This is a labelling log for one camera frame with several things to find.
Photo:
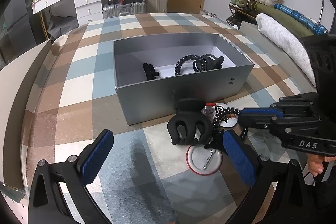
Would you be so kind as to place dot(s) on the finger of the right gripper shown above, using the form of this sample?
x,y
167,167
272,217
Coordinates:
x,y
255,122
259,113

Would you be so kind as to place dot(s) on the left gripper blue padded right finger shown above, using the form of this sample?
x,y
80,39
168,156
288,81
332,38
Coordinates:
x,y
243,157

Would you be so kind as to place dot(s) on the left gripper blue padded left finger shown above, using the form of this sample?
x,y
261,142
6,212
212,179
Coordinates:
x,y
93,156

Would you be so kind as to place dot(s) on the red white printed badge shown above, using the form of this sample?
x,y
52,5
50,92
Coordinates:
x,y
230,120

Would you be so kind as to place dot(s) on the white red-rimmed pin badge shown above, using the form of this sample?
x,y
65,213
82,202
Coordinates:
x,y
203,162

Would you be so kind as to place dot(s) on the large black claw clip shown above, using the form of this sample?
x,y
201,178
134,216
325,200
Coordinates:
x,y
190,126

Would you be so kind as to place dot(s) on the long black banana clip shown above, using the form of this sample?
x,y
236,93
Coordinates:
x,y
207,62

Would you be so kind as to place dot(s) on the slim black hair clip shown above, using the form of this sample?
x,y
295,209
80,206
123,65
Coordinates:
x,y
151,73

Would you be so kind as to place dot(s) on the person's right hand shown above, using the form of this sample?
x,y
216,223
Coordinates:
x,y
315,163

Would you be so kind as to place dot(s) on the plaid checked bed cover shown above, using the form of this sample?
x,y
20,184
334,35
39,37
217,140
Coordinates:
x,y
144,179

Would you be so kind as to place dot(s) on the white rolled blanket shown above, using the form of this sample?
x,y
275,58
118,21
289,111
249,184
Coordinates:
x,y
285,40

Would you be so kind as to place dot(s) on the blue plaid rolled blanket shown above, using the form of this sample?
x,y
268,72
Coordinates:
x,y
315,27

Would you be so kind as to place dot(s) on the silver open cardboard box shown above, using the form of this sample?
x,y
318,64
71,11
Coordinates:
x,y
142,100

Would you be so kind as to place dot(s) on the olive green rolled blanket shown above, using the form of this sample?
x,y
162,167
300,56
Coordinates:
x,y
292,25

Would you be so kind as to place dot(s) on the beige headboard panel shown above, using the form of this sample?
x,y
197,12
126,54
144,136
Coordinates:
x,y
17,79

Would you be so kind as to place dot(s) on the dark grey refrigerator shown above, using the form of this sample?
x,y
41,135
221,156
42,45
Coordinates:
x,y
21,30

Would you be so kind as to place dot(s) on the silver lying suitcase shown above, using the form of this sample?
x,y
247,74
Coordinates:
x,y
116,10

